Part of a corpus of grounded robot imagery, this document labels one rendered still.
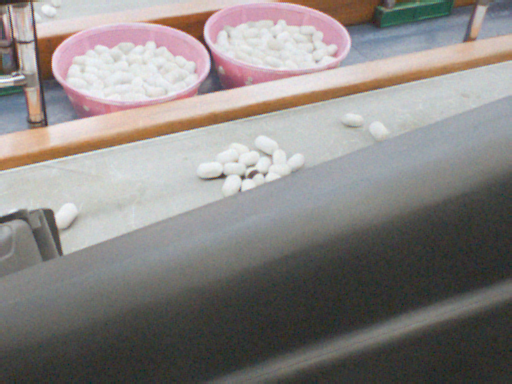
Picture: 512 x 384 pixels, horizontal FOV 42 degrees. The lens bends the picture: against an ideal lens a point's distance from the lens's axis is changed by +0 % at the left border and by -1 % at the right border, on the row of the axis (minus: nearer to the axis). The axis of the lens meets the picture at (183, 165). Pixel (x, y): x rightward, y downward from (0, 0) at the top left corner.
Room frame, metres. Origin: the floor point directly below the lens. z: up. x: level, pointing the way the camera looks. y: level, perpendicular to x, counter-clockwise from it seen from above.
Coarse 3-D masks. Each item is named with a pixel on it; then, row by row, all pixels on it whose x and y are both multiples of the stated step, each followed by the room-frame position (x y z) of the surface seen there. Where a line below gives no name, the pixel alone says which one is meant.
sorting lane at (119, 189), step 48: (384, 96) 0.93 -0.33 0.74; (432, 96) 0.94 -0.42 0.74; (480, 96) 0.95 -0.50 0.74; (144, 144) 0.78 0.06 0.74; (192, 144) 0.78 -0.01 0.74; (288, 144) 0.79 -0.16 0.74; (336, 144) 0.79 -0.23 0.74; (0, 192) 0.66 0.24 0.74; (48, 192) 0.66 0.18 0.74; (96, 192) 0.66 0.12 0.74; (144, 192) 0.67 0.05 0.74; (192, 192) 0.67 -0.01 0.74; (96, 240) 0.57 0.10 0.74
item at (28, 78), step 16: (16, 16) 0.78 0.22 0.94; (32, 16) 0.79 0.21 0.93; (16, 32) 0.78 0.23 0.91; (32, 48) 0.79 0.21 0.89; (32, 64) 0.78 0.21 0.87; (0, 80) 0.77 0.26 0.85; (16, 80) 0.77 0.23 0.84; (32, 80) 0.78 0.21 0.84; (32, 96) 0.78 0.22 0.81; (32, 112) 0.78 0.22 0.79; (32, 128) 0.78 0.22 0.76
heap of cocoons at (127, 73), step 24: (96, 48) 1.06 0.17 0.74; (120, 48) 1.07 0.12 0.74; (144, 48) 1.07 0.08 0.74; (72, 72) 0.97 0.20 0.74; (96, 72) 0.97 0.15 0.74; (120, 72) 0.99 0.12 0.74; (144, 72) 0.98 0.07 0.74; (168, 72) 1.01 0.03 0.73; (192, 72) 1.00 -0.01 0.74; (120, 96) 0.90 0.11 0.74; (144, 96) 0.90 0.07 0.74
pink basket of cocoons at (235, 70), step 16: (224, 16) 1.17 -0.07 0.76; (240, 16) 1.20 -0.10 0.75; (256, 16) 1.21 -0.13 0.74; (272, 16) 1.21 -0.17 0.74; (288, 16) 1.21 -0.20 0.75; (304, 16) 1.19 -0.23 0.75; (320, 16) 1.18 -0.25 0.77; (208, 32) 1.10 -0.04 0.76; (336, 32) 1.13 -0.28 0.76; (224, 64) 1.01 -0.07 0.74; (240, 64) 0.98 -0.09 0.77; (336, 64) 1.01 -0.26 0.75; (224, 80) 1.03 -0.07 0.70; (240, 80) 0.99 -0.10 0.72; (256, 80) 0.98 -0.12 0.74; (272, 80) 0.97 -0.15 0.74
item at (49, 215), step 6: (36, 210) 0.52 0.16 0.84; (48, 210) 0.52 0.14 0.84; (48, 216) 0.52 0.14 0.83; (54, 216) 0.52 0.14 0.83; (48, 222) 0.51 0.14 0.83; (54, 222) 0.51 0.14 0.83; (54, 228) 0.51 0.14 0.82; (54, 234) 0.51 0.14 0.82; (54, 240) 0.50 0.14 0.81; (60, 246) 0.50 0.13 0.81; (60, 252) 0.49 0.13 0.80
